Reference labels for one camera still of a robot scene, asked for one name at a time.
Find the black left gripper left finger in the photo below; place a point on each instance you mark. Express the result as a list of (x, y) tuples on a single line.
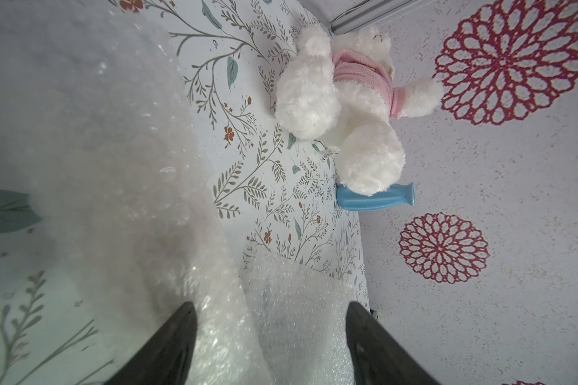
[(167, 356)]

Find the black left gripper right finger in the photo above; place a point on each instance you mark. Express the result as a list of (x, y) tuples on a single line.
[(377, 357)]

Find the bubble wrap around vase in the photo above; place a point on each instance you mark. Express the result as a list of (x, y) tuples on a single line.
[(300, 317)]

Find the blue vase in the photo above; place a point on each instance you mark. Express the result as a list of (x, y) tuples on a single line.
[(395, 195)]

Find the white plush dog pink shirt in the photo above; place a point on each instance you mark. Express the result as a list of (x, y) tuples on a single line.
[(339, 90)]

